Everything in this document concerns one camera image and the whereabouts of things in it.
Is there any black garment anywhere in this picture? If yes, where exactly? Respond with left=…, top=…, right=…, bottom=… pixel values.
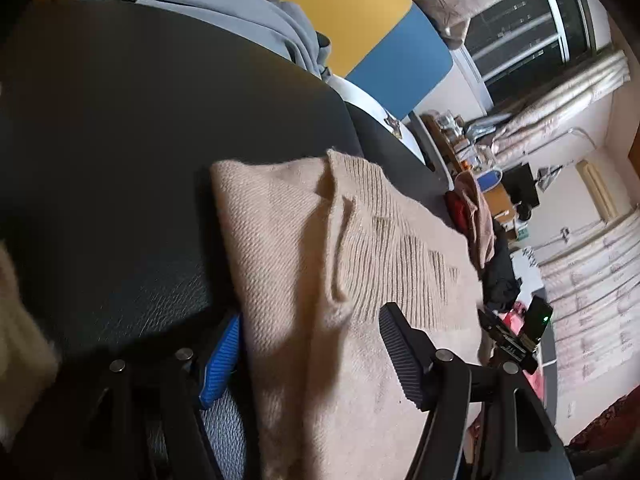
left=482, top=220, right=521, bottom=313

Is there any white printed pillow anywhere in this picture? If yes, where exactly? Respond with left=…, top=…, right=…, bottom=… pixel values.
left=324, top=75, right=426, bottom=165

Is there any grey yellow blue headboard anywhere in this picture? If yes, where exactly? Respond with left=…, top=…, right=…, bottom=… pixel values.
left=270, top=0, right=452, bottom=119

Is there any blue backed chair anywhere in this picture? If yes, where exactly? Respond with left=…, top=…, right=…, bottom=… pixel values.
left=475, top=168, right=502, bottom=193

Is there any beige knitted sweater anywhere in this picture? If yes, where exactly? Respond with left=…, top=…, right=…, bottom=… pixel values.
left=210, top=151, right=482, bottom=479

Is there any wall air conditioner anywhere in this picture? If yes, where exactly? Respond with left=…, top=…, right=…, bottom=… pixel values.
left=576, top=159, right=618, bottom=223

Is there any black monitor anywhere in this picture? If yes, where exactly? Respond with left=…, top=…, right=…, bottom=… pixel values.
left=501, top=164, right=540, bottom=208

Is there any light blue grey garment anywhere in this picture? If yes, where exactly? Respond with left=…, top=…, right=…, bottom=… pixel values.
left=131, top=0, right=332, bottom=80

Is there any wooden side shelf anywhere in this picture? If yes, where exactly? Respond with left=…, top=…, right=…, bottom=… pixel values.
left=419, top=112, right=518, bottom=242

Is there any patterned beige curtain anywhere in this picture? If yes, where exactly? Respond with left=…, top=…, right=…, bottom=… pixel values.
left=412, top=0, right=631, bottom=167

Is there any window with white frame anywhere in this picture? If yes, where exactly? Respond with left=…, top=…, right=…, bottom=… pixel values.
left=457, top=0, right=597, bottom=110

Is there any pink quilted bedding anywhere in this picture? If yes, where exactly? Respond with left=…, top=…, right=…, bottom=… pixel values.
left=501, top=301, right=544, bottom=402

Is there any red garment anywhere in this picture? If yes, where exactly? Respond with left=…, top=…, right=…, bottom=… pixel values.
left=444, top=191, right=472, bottom=237

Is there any pink knitted sweater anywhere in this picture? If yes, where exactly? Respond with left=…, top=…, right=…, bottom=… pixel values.
left=454, top=171, right=496, bottom=273

